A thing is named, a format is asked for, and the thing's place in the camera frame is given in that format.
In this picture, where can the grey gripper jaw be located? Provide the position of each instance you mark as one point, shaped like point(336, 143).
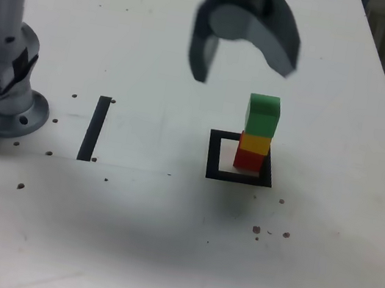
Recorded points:
point(277, 43)
point(199, 52)

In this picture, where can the green cube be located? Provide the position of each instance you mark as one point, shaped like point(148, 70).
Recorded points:
point(262, 119)

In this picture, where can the yellow cube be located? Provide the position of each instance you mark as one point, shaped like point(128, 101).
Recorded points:
point(255, 144)

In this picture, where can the red cube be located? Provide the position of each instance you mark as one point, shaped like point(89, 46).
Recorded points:
point(247, 161)

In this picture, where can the black tape square outline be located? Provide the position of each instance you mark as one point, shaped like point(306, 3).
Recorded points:
point(213, 155)

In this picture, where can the black tape strip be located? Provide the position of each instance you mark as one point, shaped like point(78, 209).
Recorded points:
point(93, 130)

